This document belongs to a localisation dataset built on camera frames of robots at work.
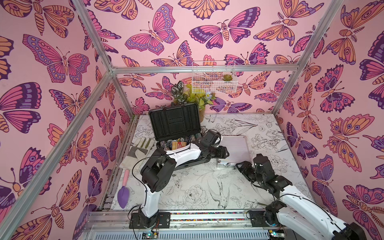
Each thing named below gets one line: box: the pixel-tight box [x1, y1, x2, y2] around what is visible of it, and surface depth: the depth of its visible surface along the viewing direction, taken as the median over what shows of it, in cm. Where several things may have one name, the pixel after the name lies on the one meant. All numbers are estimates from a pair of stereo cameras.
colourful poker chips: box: [160, 133, 202, 151], surface depth 99 cm
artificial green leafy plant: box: [171, 80, 216, 109], surface depth 103 cm
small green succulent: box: [222, 74, 233, 81], surface depth 95 cm
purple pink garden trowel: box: [117, 169, 130, 209], surface depth 84 cm
